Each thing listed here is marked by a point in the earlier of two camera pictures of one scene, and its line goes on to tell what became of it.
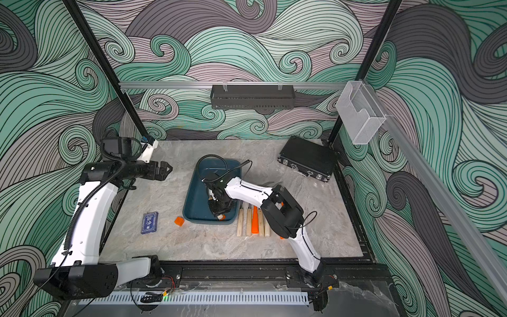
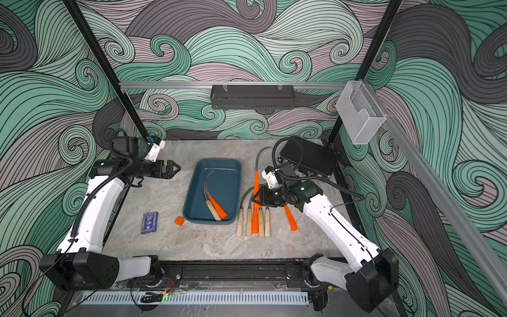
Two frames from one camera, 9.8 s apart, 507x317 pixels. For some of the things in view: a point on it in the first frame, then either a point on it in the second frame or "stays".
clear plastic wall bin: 361,115 stays
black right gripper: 217,211 → 264,197
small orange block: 179,221 stays
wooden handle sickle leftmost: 239,234 stays
